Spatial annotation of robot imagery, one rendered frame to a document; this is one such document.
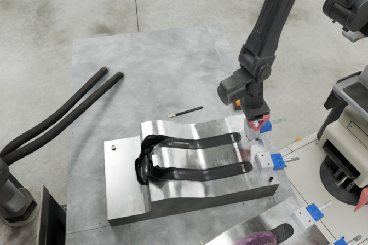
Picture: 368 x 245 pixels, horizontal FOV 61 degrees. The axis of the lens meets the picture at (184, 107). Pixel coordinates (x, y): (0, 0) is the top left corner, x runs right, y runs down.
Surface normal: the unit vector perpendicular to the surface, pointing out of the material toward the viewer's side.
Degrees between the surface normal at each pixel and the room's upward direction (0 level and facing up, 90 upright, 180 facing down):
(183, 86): 0
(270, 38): 80
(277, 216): 0
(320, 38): 0
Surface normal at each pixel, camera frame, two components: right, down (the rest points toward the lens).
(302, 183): 0.00, -0.62
